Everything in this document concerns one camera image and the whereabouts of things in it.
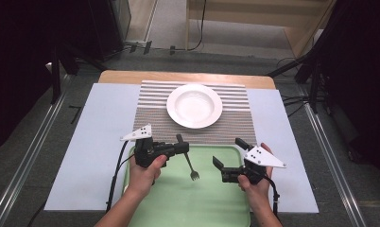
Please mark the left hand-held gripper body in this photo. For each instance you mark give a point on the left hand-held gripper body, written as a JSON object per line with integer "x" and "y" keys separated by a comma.
{"x": 147, "y": 151}

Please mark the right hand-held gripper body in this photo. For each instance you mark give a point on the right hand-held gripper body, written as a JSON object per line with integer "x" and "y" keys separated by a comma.
{"x": 263, "y": 157}

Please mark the silver fork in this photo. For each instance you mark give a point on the silver fork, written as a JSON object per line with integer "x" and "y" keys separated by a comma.
{"x": 195, "y": 175}

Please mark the white plate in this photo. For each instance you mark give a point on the white plate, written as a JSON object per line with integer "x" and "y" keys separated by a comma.
{"x": 194, "y": 106}

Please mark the light green tray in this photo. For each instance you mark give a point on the light green tray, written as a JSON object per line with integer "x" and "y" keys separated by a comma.
{"x": 185, "y": 201}

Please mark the person's left hand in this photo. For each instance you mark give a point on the person's left hand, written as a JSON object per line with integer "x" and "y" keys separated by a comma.
{"x": 144, "y": 179}

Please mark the person's right hand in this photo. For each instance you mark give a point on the person's right hand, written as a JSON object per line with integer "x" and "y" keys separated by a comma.
{"x": 257, "y": 192}

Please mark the striped woven placemat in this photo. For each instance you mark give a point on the striped woven placemat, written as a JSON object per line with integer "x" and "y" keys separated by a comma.
{"x": 156, "y": 119}

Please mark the light blue table sheet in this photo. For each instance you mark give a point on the light blue table sheet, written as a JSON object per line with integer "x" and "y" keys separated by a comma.
{"x": 93, "y": 142}

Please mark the black metal stand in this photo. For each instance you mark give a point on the black metal stand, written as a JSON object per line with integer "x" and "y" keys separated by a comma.
{"x": 313, "y": 94}
{"x": 55, "y": 85}

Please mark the dark curtain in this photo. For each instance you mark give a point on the dark curtain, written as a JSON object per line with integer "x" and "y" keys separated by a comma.
{"x": 361, "y": 78}
{"x": 21, "y": 63}

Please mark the light wooden shelf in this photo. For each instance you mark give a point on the light wooden shelf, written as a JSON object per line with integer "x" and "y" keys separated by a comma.
{"x": 241, "y": 15}

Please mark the black cabinet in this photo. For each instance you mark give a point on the black cabinet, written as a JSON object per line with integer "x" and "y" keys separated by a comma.
{"x": 109, "y": 28}

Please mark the metal floor rail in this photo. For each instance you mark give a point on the metal floor rail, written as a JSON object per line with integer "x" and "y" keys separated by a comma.
{"x": 328, "y": 157}
{"x": 30, "y": 151}

